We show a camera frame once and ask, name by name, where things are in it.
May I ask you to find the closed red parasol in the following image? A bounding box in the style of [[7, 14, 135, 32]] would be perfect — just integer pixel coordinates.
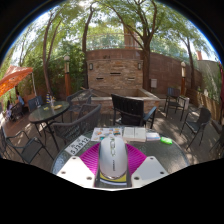
[[218, 61, 224, 105]]

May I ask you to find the black slatted chair with armrests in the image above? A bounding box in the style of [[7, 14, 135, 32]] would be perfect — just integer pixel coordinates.
[[110, 93, 158, 130]]

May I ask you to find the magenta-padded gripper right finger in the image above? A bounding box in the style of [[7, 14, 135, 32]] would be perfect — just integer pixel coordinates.
[[125, 143, 170, 189]]

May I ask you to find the white computer mouse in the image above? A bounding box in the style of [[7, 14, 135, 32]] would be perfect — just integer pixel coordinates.
[[98, 134, 129, 181]]

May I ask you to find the small white box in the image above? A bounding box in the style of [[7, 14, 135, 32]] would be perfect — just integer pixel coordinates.
[[145, 131, 162, 142]]

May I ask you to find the white number plate card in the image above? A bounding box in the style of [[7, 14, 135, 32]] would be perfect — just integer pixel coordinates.
[[64, 134, 92, 157]]

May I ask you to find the wooden lamp post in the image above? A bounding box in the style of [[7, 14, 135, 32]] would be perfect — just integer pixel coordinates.
[[63, 54, 72, 98], [180, 60, 187, 96]]

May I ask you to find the small green object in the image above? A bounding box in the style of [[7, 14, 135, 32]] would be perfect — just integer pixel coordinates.
[[159, 136, 174, 146]]

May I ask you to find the person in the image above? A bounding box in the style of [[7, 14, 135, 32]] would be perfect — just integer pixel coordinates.
[[14, 91, 26, 108]]

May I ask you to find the white open book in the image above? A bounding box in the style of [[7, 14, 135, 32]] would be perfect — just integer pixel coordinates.
[[122, 126, 147, 143]]

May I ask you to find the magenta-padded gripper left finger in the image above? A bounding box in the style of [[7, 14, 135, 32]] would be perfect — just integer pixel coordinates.
[[56, 142, 101, 189]]

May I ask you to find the black mesh armchair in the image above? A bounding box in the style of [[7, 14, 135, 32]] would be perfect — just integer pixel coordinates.
[[27, 95, 44, 113], [65, 88, 95, 123], [181, 106, 213, 151], [0, 126, 54, 164], [51, 103, 103, 152]]

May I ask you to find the round dark side table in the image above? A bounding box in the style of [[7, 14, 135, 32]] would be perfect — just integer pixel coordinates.
[[28, 100, 71, 153]]

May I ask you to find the orange parasol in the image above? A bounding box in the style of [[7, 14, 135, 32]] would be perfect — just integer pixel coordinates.
[[0, 64, 34, 98]]

